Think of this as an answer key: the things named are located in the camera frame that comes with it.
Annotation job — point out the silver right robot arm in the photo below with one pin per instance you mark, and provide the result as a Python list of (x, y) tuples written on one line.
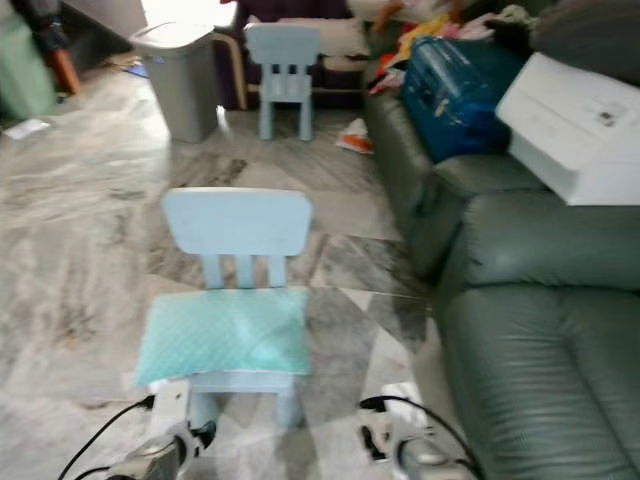
[(420, 462)]

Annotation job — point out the teal quilted pillow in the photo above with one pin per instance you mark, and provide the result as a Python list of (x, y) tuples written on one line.
[(225, 335)]

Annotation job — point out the dark green leather sofa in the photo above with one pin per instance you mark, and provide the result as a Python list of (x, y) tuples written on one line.
[(420, 200)]

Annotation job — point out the grey green leather sofa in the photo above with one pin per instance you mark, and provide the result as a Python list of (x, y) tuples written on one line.
[(540, 370)]

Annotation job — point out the white paper sheet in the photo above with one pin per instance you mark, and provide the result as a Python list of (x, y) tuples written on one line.
[(28, 128)]

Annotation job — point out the green cabinet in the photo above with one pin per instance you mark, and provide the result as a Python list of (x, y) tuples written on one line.
[(22, 70)]

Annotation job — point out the brown wooden stick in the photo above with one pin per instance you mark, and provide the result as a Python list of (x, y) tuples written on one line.
[(63, 68)]

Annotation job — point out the blue floor mat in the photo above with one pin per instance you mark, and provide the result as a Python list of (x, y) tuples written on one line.
[(137, 66)]

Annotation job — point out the light blue child chair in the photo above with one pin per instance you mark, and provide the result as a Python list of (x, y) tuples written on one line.
[(235, 220), (282, 45)]

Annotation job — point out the grey trash bin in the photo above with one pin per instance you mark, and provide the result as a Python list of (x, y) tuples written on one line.
[(185, 80)]

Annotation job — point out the dark purple wooden bench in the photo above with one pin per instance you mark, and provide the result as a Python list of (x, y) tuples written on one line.
[(335, 95)]

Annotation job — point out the orange white packet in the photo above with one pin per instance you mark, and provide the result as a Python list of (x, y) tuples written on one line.
[(355, 138)]

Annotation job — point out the colourful clothes pile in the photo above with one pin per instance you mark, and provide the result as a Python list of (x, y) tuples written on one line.
[(420, 35)]

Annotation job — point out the blue suitcase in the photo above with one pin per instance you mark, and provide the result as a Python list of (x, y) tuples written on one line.
[(455, 90)]

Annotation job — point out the white cardboard box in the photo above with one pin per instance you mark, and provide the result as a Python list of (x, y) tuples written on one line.
[(575, 130)]

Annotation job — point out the dark grey cushion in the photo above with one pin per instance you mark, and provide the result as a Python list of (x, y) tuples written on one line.
[(585, 40)]

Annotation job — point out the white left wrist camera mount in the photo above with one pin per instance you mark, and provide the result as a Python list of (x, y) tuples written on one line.
[(172, 405)]

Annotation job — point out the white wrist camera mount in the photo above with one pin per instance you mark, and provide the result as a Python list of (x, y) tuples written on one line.
[(172, 405), (400, 400)]

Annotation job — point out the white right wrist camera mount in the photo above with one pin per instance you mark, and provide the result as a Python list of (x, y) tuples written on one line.
[(400, 400)]

